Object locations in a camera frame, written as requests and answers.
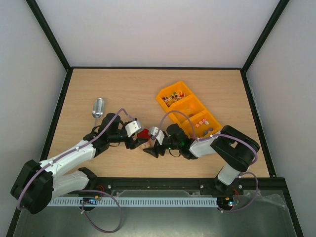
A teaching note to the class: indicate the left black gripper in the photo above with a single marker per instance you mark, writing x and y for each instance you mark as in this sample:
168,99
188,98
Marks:
133,143

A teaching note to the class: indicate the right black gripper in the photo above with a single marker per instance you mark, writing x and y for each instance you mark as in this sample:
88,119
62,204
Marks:
160,146

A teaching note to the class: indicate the red round lid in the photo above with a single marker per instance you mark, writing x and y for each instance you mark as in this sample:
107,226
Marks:
144,134

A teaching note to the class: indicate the yellow lollipop bin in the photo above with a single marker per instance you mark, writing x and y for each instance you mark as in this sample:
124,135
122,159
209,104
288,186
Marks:
173,94

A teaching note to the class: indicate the metal scoop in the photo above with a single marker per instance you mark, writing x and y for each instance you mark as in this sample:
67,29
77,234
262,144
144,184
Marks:
98,109

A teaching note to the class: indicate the clear plastic cup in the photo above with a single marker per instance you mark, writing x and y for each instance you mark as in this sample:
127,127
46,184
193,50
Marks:
147,144

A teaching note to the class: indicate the yellow star candy bin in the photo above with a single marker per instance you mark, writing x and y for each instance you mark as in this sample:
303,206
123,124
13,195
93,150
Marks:
201,124

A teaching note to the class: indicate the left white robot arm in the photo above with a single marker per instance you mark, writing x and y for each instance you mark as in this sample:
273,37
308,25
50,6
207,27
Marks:
40,182

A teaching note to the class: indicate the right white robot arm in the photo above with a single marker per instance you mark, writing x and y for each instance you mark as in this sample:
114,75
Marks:
237,149

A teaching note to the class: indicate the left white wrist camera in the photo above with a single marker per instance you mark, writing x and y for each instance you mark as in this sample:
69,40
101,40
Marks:
133,127

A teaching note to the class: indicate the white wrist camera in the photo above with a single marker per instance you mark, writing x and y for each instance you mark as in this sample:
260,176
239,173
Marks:
133,127
156,134

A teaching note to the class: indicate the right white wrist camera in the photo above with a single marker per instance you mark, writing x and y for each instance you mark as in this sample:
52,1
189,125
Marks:
156,134

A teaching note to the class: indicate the white slotted cable duct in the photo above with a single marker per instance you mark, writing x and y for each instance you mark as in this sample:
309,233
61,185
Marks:
135,202

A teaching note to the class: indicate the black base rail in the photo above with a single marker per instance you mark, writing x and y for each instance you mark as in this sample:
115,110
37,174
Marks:
205,186

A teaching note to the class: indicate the left black frame post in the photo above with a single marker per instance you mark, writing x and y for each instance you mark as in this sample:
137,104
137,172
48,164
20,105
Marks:
34,7

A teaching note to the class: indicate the black frame post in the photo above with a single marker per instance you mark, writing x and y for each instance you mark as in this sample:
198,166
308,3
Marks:
280,7
34,7

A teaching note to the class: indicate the right black frame post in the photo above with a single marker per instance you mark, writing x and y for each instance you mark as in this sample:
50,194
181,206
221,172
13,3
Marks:
280,7

